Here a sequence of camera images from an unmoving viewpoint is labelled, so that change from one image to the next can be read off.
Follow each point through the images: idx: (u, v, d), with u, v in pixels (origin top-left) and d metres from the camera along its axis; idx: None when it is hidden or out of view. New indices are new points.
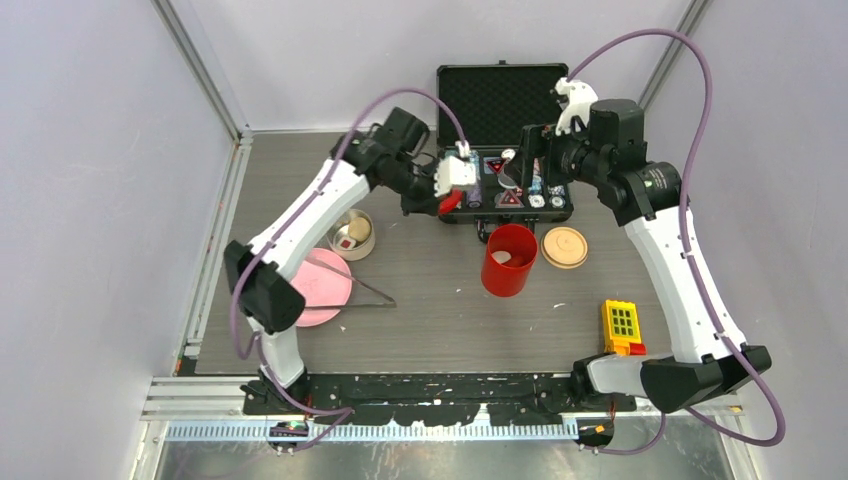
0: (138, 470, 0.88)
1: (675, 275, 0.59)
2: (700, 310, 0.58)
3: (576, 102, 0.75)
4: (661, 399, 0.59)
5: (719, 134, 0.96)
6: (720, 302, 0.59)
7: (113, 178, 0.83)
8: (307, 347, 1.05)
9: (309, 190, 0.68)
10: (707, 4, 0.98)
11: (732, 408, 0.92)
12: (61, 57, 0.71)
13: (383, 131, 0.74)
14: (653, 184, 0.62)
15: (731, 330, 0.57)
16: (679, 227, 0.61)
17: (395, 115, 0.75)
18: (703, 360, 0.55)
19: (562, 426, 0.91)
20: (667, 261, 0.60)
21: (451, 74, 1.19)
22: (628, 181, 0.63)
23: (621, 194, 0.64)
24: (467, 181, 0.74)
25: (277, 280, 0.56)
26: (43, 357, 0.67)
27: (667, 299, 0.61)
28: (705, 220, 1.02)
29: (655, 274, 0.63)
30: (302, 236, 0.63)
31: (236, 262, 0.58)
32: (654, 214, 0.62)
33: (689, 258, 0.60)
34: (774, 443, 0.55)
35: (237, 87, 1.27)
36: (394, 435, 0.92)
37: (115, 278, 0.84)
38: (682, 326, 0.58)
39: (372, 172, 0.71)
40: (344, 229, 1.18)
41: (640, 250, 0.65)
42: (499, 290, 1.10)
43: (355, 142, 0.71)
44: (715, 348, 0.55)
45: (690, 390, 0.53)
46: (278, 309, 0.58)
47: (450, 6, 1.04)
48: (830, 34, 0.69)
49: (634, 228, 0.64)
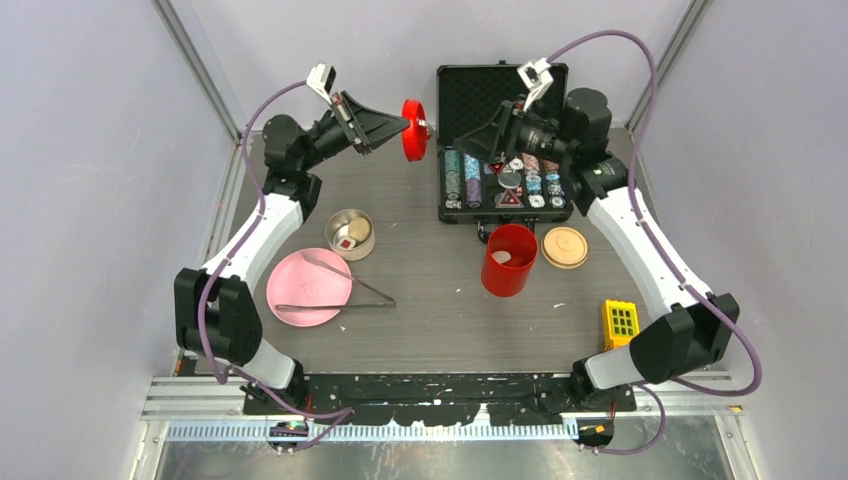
0: (138, 470, 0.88)
1: (635, 242, 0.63)
2: (661, 266, 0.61)
3: (544, 86, 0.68)
4: (650, 367, 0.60)
5: (721, 134, 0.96)
6: (680, 259, 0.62)
7: (113, 178, 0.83)
8: (308, 347, 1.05)
9: (251, 217, 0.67)
10: (707, 4, 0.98)
11: (732, 408, 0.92)
12: (60, 56, 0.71)
13: (276, 166, 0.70)
14: (603, 173, 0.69)
15: (693, 280, 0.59)
16: (630, 201, 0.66)
17: (268, 155, 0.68)
18: (672, 308, 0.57)
19: (561, 426, 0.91)
20: (625, 231, 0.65)
21: (451, 74, 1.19)
22: (582, 174, 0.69)
23: (578, 187, 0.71)
24: (316, 74, 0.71)
25: (241, 294, 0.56)
26: (43, 356, 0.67)
27: (634, 265, 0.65)
28: (707, 220, 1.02)
29: (621, 248, 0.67)
30: (257, 251, 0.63)
31: (189, 289, 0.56)
32: (605, 193, 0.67)
33: (643, 225, 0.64)
34: (757, 383, 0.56)
35: (237, 86, 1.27)
36: (394, 435, 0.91)
37: (115, 278, 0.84)
38: (650, 285, 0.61)
39: (305, 205, 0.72)
40: (344, 229, 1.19)
41: (602, 228, 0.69)
42: (499, 290, 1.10)
43: (282, 181, 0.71)
44: (682, 296, 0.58)
45: (669, 341, 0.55)
46: (241, 328, 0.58)
47: (449, 6, 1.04)
48: (830, 34, 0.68)
49: (594, 210, 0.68)
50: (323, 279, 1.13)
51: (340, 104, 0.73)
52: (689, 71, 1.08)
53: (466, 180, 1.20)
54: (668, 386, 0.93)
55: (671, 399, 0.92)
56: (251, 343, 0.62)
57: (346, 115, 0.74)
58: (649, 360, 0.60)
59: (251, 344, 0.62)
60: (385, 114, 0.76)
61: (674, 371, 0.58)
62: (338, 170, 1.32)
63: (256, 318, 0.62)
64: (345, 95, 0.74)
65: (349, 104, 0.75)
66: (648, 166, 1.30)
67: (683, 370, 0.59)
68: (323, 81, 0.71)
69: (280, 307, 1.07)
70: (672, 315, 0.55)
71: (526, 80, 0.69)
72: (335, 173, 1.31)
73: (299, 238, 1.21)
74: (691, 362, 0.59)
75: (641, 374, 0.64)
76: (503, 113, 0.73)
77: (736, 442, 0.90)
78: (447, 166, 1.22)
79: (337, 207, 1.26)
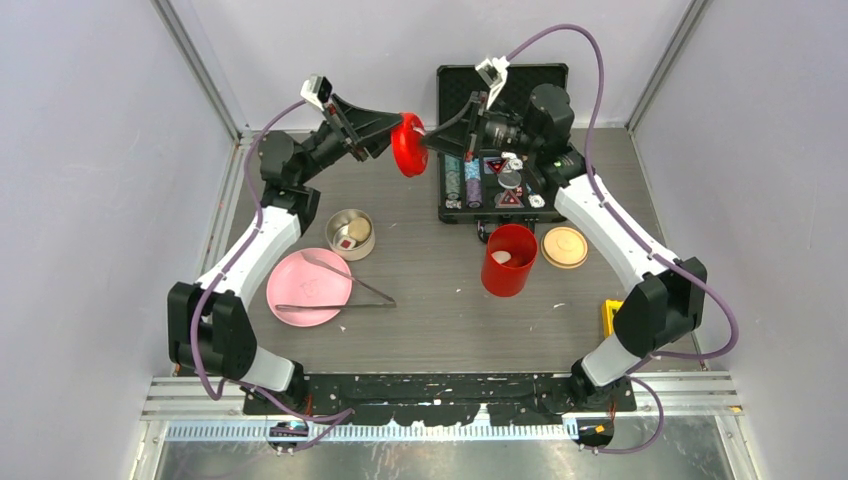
0: (138, 470, 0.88)
1: (602, 223, 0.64)
2: (629, 242, 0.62)
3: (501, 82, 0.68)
4: (631, 340, 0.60)
5: (721, 134, 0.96)
6: (645, 233, 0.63)
7: (114, 178, 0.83)
8: (307, 347, 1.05)
9: (248, 230, 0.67)
10: (706, 4, 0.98)
11: (732, 408, 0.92)
12: (61, 57, 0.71)
13: (274, 180, 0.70)
14: (563, 165, 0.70)
15: (660, 248, 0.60)
16: (591, 186, 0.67)
17: (264, 172, 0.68)
18: (644, 276, 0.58)
19: (561, 426, 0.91)
20: (590, 214, 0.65)
21: (451, 74, 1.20)
22: (545, 169, 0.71)
23: (542, 181, 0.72)
24: (308, 85, 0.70)
25: (235, 310, 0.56)
26: (43, 357, 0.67)
27: (604, 247, 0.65)
28: (707, 220, 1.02)
29: (590, 231, 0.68)
30: (253, 266, 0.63)
31: (183, 303, 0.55)
32: (566, 182, 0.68)
33: (606, 206, 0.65)
34: (732, 344, 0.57)
35: (236, 86, 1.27)
36: (394, 435, 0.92)
37: (115, 279, 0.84)
38: (622, 261, 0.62)
39: (303, 219, 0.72)
40: (345, 229, 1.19)
41: (570, 215, 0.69)
42: (499, 290, 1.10)
43: (281, 194, 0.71)
44: (651, 266, 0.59)
45: (646, 310, 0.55)
46: (234, 344, 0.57)
47: (449, 7, 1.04)
48: (830, 34, 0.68)
49: (559, 200, 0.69)
50: (323, 279, 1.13)
51: (334, 111, 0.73)
52: (689, 71, 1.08)
53: (466, 180, 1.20)
54: (668, 386, 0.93)
55: (671, 399, 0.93)
56: (243, 360, 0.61)
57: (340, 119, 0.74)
58: (630, 332, 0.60)
59: (244, 361, 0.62)
60: (376, 113, 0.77)
61: (657, 342, 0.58)
62: (337, 170, 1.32)
63: (250, 334, 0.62)
64: (336, 99, 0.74)
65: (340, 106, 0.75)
66: (648, 166, 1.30)
67: (666, 340, 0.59)
68: (316, 92, 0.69)
69: (281, 307, 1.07)
70: (644, 283, 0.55)
71: (487, 77, 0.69)
72: (336, 173, 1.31)
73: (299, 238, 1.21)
74: (673, 331, 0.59)
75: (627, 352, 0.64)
76: (471, 109, 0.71)
77: (736, 442, 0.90)
78: (447, 165, 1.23)
79: (337, 208, 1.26)
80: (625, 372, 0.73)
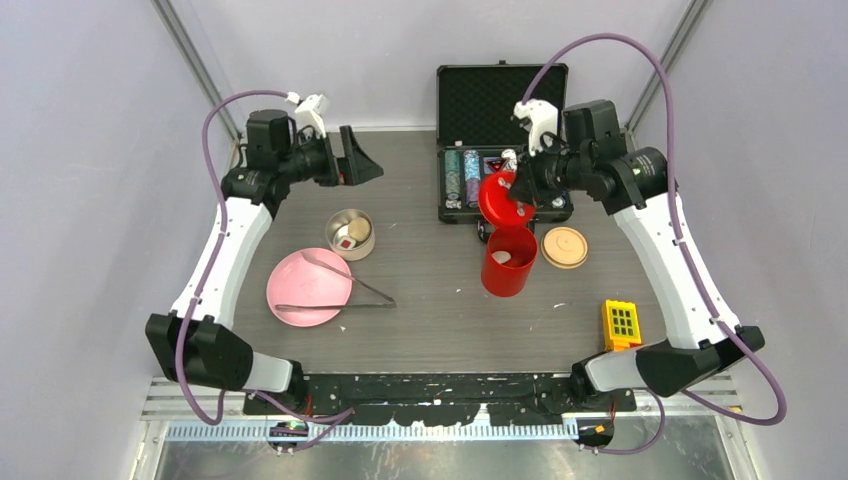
0: (138, 469, 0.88)
1: (670, 265, 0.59)
2: (694, 296, 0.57)
3: (545, 119, 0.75)
4: (657, 381, 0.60)
5: (722, 134, 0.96)
6: (713, 285, 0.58)
7: (113, 177, 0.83)
8: (307, 347, 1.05)
9: (214, 236, 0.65)
10: (706, 5, 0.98)
11: (732, 408, 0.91)
12: (61, 56, 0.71)
13: (254, 146, 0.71)
14: (641, 172, 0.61)
15: (726, 313, 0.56)
16: (669, 212, 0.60)
17: (252, 122, 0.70)
18: (701, 346, 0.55)
19: (561, 426, 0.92)
20: (660, 250, 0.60)
21: (451, 73, 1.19)
22: (613, 169, 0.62)
23: (609, 183, 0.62)
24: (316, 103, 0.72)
25: (218, 335, 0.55)
26: (42, 357, 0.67)
27: (660, 285, 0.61)
28: (706, 220, 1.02)
29: (648, 264, 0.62)
30: (226, 281, 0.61)
31: (162, 333, 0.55)
32: (643, 202, 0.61)
33: (681, 245, 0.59)
34: (767, 422, 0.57)
35: (236, 86, 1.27)
36: (393, 435, 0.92)
37: (115, 278, 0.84)
38: (676, 311, 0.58)
39: (270, 201, 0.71)
40: (344, 229, 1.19)
41: (631, 236, 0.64)
42: (496, 289, 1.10)
43: (239, 178, 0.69)
44: (711, 332, 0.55)
45: (689, 375, 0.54)
46: (227, 362, 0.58)
47: (449, 6, 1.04)
48: (832, 33, 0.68)
49: (625, 216, 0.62)
50: (322, 278, 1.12)
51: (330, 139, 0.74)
52: (689, 71, 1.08)
53: (466, 180, 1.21)
54: None
55: (671, 399, 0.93)
56: (242, 370, 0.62)
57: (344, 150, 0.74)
58: (658, 375, 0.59)
59: (242, 370, 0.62)
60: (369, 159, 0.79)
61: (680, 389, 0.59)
62: None
63: (241, 344, 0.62)
64: (345, 131, 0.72)
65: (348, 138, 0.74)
66: None
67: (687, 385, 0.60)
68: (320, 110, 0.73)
69: (280, 306, 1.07)
70: (698, 351, 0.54)
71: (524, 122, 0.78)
72: None
73: (299, 238, 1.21)
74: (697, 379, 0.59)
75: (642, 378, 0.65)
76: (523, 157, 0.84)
77: (735, 442, 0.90)
78: (447, 165, 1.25)
79: (337, 207, 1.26)
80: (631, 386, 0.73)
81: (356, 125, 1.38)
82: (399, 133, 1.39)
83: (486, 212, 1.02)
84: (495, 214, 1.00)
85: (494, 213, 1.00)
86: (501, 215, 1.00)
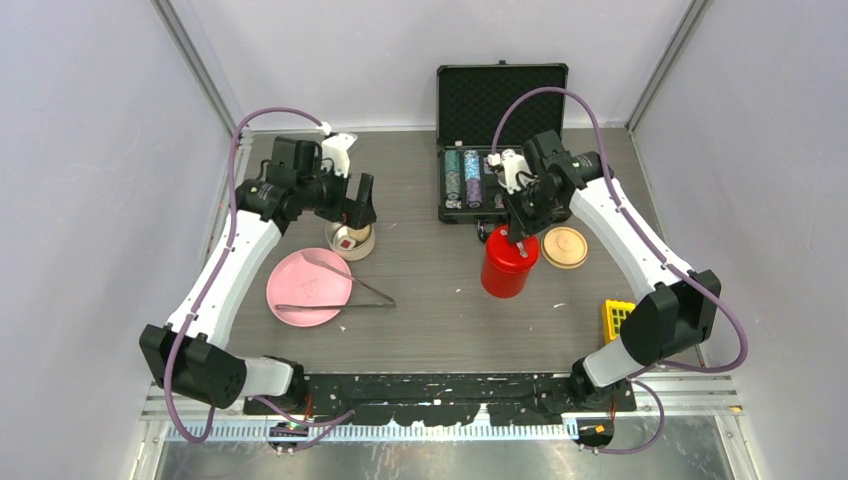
0: (138, 470, 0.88)
1: (616, 228, 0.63)
2: (642, 249, 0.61)
3: (515, 163, 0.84)
4: (638, 347, 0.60)
5: (721, 133, 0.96)
6: (660, 240, 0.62)
7: (113, 178, 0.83)
8: (307, 346, 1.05)
9: (220, 250, 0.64)
10: (707, 5, 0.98)
11: (732, 408, 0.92)
12: (61, 58, 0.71)
13: (275, 166, 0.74)
14: (581, 165, 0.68)
15: (675, 259, 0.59)
16: (607, 189, 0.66)
17: (279, 140, 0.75)
18: (655, 287, 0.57)
19: (561, 426, 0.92)
20: (606, 218, 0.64)
21: (451, 73, 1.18)
22: (561, 169, 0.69)
23: (557, 181, 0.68)
24: (346, 137, 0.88)
25: (209, 356, 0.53)
26: (42, 356, 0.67)
27: (616, 252, 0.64)
28: (705, 220, 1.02)
29: (602, 236, 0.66)
30: (224, 299, 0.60)
31: (155, 347, 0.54)
32: (584, 184, 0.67)
33: (622, 211, 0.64)
34: (740, 363, 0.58)
35: (236, 87, 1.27)
36: (394, 435, 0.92)
37: (114, 279, 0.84)
38: (634, 269, 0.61)
39: (280, 216, 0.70)
40: (344, 228, 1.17)
41: (583, 218, 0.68)
42: (497, 290, 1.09)
43: (251, 190, 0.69)
44: (664, 276, 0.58)
45: (657, 324, 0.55)
46: (216, 382, 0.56)
47: (449, 6, 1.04)
48: (831, 33, 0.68)
49: (575, 202, 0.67)
50: (322, 279, 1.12)
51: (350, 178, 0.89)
52: (689, 71, 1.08)
53: (466, 180, 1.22)
54: (668, 387, 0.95)
55: (671, 399, 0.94)
56: (233, 387, 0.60)
57: (358, 196, 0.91)
58: (637, 338, 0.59)
59: (234, 387, 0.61)
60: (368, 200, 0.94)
61: (661, 356, 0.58)
62: None
63: (236, 360, 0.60)
64: (367, 177, 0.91)
65: (364, 186, 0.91)
66: (648, 166, 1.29)
67: (671, 353, 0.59)
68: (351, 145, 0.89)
69: (280, 306, 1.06)
70: (656, 293, 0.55)
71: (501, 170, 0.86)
72: None
73: (299, 238, 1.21)
74: (680, 346, 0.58)
75: (625, 350, 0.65)
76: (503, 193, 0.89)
77: (735, 442, 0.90)
78: (447, 166, 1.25)
79: None
80: (626, 374, 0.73)
81: (356, 125, 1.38)
82: (399, 133, 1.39)
83: (499, 264, 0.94)
84: (511, 264, 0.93)
85: (510, 263, 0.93)
86: (519, 264, 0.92)
